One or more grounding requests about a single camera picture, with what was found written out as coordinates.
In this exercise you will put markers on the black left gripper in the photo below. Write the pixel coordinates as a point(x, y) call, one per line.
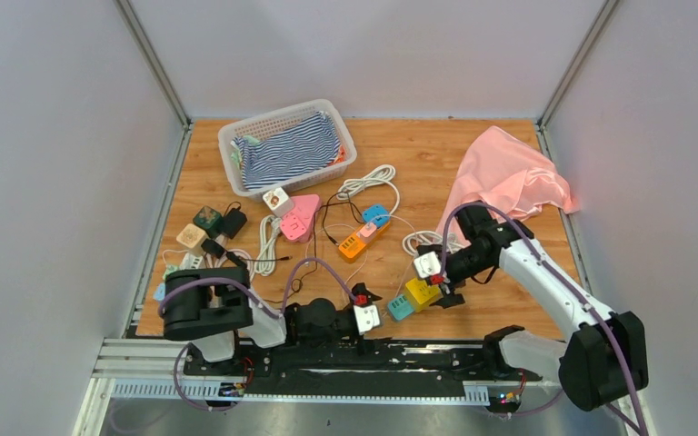
point(358, 290)

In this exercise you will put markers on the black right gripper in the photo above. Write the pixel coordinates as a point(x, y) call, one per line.
point(452, 298)

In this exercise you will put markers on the yellow cube socket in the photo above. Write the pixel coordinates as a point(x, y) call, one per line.
point(420, 295)

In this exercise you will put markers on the teal USB power strip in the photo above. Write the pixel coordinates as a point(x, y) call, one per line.
point(400, 308)

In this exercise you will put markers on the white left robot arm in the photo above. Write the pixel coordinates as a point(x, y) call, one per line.
point(210, 308)

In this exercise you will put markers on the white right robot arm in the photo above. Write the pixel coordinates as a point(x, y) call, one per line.
point(603, 355)

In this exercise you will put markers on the pink triangular socket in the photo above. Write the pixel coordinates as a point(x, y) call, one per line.
point(297, 224)

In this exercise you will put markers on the white tiger cube socket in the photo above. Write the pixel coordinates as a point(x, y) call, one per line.
point(278, 201)

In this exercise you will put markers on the dark green cube socket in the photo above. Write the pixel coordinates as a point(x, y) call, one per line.
point(210, 221)

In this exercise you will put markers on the beige cube socket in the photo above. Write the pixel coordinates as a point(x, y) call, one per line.
point(191, 238)

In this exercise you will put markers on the green plug adapter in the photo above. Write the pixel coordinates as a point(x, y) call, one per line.
point(170, 268)

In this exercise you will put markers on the light blue plug adapter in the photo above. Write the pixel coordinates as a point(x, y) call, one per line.
point(159, 292)

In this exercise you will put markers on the orange USB power strip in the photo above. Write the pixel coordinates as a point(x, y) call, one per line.
point(358, 242)

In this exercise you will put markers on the pink USB charger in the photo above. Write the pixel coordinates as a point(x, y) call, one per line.
point(367, 233)

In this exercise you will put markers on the pink cloth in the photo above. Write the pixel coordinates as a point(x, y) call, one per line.
point(510, 175)

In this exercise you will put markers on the black power adapter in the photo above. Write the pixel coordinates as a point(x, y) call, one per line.
point(234, 220)

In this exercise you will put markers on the white power strip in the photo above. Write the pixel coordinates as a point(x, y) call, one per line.
point(192, 261)

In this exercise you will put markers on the blue striped cloth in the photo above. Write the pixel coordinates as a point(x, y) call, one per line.
point(310, 145)

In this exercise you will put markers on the white plastic basket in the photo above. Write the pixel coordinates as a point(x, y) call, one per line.
point(263, 126)

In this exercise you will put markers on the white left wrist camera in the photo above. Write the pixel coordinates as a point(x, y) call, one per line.
point(367, 318)

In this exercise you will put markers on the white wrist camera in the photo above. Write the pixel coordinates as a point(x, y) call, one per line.
point(427, 265)
point(367, 318)

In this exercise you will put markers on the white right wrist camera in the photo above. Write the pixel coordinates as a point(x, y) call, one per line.
point(427, 265)

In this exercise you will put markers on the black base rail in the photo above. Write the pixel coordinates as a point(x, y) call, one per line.
point(369, 368)

